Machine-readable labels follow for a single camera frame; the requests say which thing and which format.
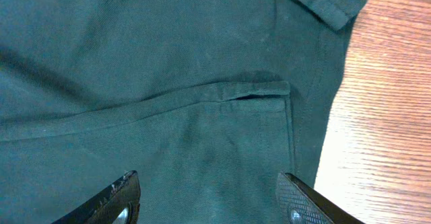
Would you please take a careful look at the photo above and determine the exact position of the black t-shirt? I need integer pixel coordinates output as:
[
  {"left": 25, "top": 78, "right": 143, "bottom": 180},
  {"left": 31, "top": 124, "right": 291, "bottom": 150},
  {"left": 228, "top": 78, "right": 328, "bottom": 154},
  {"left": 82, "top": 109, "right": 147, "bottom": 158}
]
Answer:
[{"left": 1, "top": 0, "right": 366, "bottom": 223}]

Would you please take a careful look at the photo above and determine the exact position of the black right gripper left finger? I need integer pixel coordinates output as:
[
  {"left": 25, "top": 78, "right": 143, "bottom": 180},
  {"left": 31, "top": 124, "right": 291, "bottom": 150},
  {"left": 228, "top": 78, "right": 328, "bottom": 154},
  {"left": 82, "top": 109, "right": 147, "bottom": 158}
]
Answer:
[{"left": 53, "top": 170, "right": 141, "bottom": 224}]

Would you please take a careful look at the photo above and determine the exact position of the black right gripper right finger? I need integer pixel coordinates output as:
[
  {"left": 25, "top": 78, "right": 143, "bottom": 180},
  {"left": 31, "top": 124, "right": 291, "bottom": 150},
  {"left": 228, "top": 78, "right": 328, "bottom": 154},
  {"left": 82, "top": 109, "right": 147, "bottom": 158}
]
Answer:
[{"left": 275, "top": 173, "right": 364, "bottom": 224}]

